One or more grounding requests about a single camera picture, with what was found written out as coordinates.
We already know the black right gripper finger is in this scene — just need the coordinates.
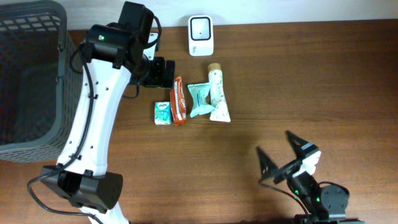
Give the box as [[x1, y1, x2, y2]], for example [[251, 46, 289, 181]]
[[285, 131, 308, 152], [256, 146, 279, 180]]

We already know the orange chocolate bar wrapper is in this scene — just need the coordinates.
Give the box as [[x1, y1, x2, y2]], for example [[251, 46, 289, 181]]
[[170, 76, 187, 126]]

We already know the teal white tissue pack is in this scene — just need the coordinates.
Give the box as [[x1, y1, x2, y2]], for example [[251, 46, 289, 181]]
[[154, 101, 172, 125]]

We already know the teal snack packet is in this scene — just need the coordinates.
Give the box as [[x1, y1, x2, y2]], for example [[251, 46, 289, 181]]
[[188, 82, 215, 118]]

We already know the white cream tube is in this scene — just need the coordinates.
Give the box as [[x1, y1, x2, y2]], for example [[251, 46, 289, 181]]
[[208, 63, 231, 123]]

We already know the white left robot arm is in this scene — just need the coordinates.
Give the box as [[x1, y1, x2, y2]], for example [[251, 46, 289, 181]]
[[38, 2, 175, 223]]

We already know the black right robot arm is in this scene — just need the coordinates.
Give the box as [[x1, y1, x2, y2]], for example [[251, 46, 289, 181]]
[[256, 131, 363, 223]]

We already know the white barcode scanner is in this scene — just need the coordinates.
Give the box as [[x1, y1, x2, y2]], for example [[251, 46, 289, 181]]
[[188, 15, 214, 57]]

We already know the grey plastic mesh basket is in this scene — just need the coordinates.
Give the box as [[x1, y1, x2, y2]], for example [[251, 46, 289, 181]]
[[1, 1, 83, 163]]

